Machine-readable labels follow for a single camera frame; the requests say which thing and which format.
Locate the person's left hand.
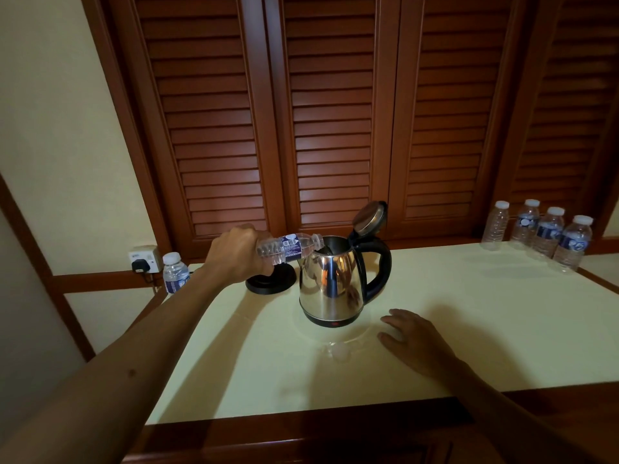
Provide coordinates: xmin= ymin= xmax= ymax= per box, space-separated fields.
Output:
xmin=202 ymin=226 xmax=277 ymax=287

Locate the clear water bottle blue label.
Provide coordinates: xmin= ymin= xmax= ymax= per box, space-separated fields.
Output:
xmin=510 ymin=198 xmax=541 ymax=251
xmin=256 ymin=232 xmax=325 ymax=266
xmin=529 ymin=206 xmax=565 ymax=262
xmin=162 ymin=251 xmax=191 ymax=295
xmin=551 ymin=215 xmax=594 ymax=274

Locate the clear unlabeled water bottle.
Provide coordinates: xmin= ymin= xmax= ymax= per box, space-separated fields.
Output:
xmin=481 ymin=200 xmax=511 ymax=252

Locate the white wall socket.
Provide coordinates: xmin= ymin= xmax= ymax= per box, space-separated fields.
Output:
xmin=128 ymin=245 xmax=163 ymax=275

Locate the wooden cabinet cream top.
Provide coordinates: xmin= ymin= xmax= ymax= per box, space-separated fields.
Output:
xmin=121 ymin=238 xmax=619 ymax=464

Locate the brown louvered wooden shutter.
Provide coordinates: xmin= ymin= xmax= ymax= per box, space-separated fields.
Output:
xmin=263 ymin=0 xmax=402 ymax=237
xmin=491 ymin=0 xmax=619 ymax=237
xmin=386 ymin=0 xmax=538 ymax=240
xmin=106 ymin=0 xmax=289 ymax=259

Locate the person's right hand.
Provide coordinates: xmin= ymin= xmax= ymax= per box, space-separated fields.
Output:
xmin=377 ymin=309 xmax=461 ymax=381

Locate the person's left forearm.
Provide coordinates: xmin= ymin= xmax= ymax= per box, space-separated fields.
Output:
xmin=0 ymin=267 xmax=228 ymax=464

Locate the steel electric kettle black handle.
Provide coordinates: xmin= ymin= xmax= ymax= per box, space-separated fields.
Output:
xmin=298 ymin=200 xmax=393 ymax=329

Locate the person's right forearm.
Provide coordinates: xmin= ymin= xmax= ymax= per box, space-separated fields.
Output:
xmin=442 ymin=357 xmax=600 ymax=464

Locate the black round kettle base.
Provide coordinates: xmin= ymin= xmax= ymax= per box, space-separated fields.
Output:
xmin=245 ymin=263 xmax=297 ymax=296

